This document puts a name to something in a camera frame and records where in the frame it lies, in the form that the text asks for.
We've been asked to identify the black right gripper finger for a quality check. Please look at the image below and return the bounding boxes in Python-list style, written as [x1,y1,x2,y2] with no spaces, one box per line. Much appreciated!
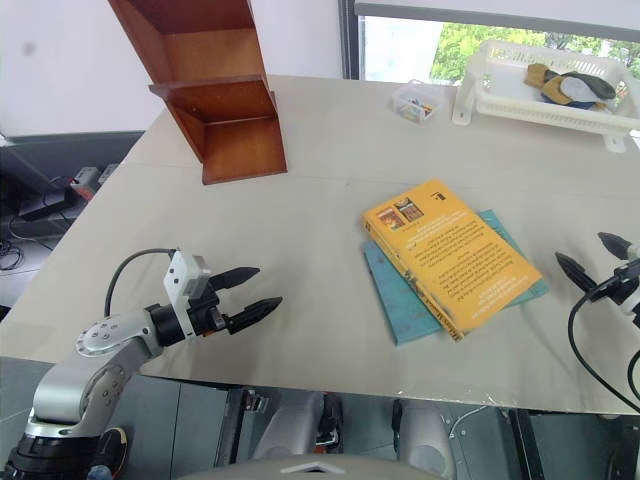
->
[554,251,600,297]
[597,231,640,261]

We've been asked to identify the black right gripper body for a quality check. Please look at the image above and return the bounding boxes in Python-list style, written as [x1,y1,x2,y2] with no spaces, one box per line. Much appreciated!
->
[587,258,640,304]

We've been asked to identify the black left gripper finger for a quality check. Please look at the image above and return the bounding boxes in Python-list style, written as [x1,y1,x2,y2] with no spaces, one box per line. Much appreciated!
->
[226,295,285,335]
[208,266,262,292]

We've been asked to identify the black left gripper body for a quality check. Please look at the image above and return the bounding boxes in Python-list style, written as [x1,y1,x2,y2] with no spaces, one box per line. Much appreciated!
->
[186,286,236,339]

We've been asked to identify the yellow book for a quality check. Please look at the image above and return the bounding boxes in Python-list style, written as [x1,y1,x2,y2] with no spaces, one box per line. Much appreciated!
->
[361,177,545,343]

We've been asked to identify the teal book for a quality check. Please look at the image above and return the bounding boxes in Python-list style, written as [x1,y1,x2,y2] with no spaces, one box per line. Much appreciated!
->
[361,208,551,348]

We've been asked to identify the brown wooden bookshelf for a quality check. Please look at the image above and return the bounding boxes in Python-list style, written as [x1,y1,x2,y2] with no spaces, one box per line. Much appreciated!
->
[106,0,290,187]

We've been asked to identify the grey rounded shape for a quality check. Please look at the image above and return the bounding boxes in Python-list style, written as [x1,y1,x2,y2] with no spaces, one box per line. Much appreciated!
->
[248,389,329,464]
[398,398,457,479]

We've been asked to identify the items in basket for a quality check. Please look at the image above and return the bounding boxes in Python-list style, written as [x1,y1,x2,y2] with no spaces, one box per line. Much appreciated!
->
[545,70,618,108]

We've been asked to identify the grey robot torso edge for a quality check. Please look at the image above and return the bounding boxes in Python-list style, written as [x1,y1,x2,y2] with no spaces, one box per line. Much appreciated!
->
[187,451,444,480]

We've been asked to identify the white plastic basket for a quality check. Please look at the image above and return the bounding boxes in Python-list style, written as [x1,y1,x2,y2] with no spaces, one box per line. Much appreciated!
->
[450,39,640,154]

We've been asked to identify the red and grey device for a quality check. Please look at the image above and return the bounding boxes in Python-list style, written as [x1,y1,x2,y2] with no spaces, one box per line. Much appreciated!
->
[67,166,102,202]

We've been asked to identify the mustard yellow sock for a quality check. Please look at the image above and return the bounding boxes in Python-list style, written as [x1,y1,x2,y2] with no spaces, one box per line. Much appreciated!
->
[523,62,561,105]

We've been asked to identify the flat black box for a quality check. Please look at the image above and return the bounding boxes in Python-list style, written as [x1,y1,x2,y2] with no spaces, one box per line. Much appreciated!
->
[18,195,68,224]

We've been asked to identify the small clear plastic box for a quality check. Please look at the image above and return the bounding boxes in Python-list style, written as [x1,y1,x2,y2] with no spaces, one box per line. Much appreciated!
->
[389,78,449,123]

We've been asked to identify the grey roller blind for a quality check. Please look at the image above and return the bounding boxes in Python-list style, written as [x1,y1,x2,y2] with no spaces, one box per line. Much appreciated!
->
[353,0,640,42]

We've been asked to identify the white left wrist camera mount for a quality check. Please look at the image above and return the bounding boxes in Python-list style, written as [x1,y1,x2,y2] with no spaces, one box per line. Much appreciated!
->
[163,251,212,342]

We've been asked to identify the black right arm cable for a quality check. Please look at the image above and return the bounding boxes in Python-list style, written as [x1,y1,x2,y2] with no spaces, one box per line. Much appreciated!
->
[567,291,640,417]

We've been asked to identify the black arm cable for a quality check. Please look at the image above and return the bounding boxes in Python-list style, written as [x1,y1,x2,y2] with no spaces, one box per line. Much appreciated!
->
[567,291,640,417]
[104,247,181,319]

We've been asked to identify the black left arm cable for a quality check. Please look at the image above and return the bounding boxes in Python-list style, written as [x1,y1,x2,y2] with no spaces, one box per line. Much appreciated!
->
[104,247,181,319]

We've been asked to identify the black floor cables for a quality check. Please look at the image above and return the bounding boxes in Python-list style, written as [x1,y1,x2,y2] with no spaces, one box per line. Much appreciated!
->
[0,212,69,274]

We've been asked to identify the dark window frame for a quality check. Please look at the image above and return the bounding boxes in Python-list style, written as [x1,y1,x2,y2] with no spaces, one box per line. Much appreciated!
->
[336,0,367,81]

